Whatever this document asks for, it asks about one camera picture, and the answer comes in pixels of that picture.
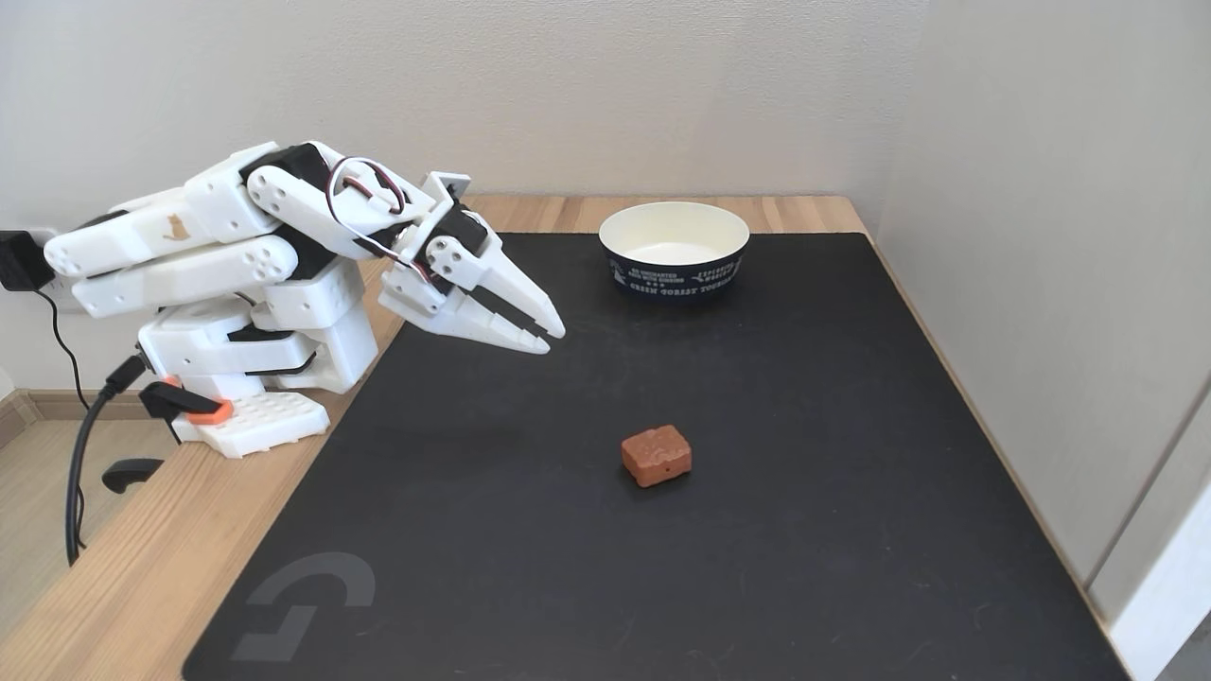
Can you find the brown block toy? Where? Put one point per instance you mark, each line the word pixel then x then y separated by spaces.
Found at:
pixel 656 455

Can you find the black desk mat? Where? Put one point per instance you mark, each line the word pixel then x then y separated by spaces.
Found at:
pixel 662 567

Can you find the white door frame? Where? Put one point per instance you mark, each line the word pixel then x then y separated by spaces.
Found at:
pixel 1159 586

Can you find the black power adapter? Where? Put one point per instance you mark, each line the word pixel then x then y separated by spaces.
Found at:
pixel 21 262

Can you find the wooden baseboard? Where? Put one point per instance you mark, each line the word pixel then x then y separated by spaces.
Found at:
pixel 52 405

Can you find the black and orange clamp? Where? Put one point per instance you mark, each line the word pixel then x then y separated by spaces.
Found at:
pixel 189 405

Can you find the white wall outlet plate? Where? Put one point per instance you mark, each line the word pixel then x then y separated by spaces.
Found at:
pixel 59 295

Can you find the white and navy paper bowl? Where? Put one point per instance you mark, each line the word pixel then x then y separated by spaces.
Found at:
pixel 674 260

